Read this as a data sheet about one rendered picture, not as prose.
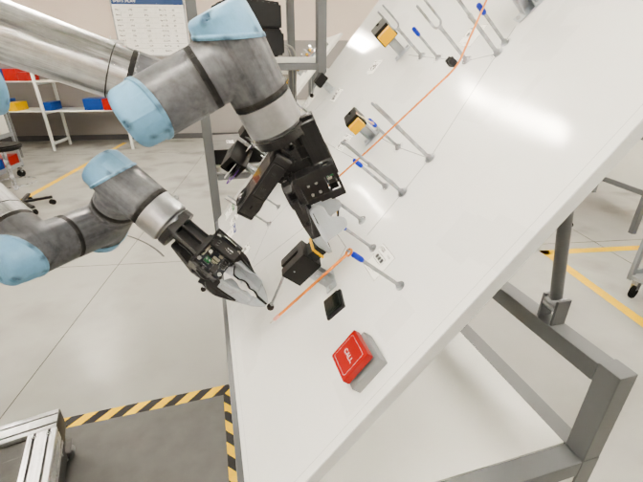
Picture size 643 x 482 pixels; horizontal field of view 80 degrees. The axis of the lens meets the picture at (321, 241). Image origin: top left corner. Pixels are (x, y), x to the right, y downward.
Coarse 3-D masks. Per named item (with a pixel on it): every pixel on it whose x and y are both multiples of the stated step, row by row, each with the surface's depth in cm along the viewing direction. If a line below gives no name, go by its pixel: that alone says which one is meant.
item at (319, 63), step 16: (192, 0) 125; (288, 0) 180; (320, 0) 135; (192, 16) 127; (288, 16) 183; (320, 16) 137; (288, 32) 186; (320, 32) 140; (288, 48) 189; (320, 48) 142; (288, 64) 142; (304, 64) 143; (320, 64) 144; (288, 80) 198; (208, 128) 143; (208, 144) 145; (208, 160) 148; (208, 176) 150; (224, 176) 152; (240, 176) 154
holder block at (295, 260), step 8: (296, 248) 65; (304, 248) 64; (288, 256) 65; (296, 256) 63; (304, 256) 62; (288, 264) 64; (296, 264) 63; (304, 264) 63; (312, 264) 63; (320, 264) 63; (288, 272) 63; (296, 272) 64; (304, 272) 64; (312, 272) 64; (296, 280) 65; (304, 280) 65
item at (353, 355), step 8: (352, 336) 51; (360, 336) 51; (344, 344) 52; (352, 344) 50; (360, 344) 49; (336, 352) 52; (344, 352) 51; (352, 352) 50; (360, 352) 49; (368, 352) 48; (336, 360) 51; (344, 360) 50; (352, 360) 49; (360, 360) 48; (368, 360) 48; (344, 368) 49; (352, 368) 48; (360, 368) 48; (344, 376) 48; (352, 376) 48
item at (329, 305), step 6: (336, 294) 63; (342, 294) 64; (324, 300) 65; (330, 300) 64; (336, 300) 62; (342, 300) 62; (324, 306) 64; (330, 306) 63; (336, 306) 62; (342, 306) 61; (330, 312) 62; (336, 312) 62; (330, 318) 63
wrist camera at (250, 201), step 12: (276, 156) 51; (264, 168) 53; (276, 168) 52; (252, 180) 56; (264, 180) 52; (276, 180) 53; (240, 192) 57; (252, 192) 53; (264, 192) 54; (240, 204) 55; (252, 204) 54; (252, 216) 55
